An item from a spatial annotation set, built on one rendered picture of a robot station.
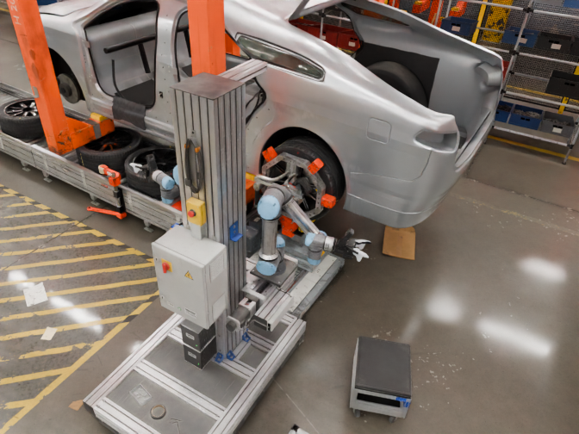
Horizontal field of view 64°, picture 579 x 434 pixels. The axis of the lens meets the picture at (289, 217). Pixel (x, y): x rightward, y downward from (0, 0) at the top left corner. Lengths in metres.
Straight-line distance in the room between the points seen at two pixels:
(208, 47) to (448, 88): 2.57
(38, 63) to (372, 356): 3.61
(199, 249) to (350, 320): 1.72
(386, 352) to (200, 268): 1.45
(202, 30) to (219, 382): 2.19
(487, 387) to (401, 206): 1.40
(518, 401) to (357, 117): 2.23
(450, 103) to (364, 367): 2.81
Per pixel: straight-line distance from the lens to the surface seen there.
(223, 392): 3.14
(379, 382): 3.10
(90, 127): 5.17
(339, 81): 3.31
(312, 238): 2.54
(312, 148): 3.56
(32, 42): 4.67
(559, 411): 3.88
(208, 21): 3.08
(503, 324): 4.22
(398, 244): 4.62
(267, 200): 2.43
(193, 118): 2.22
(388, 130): 3.22
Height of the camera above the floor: 2.84
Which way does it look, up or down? 36 degrees down
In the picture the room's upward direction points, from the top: 4 degrees clockwise
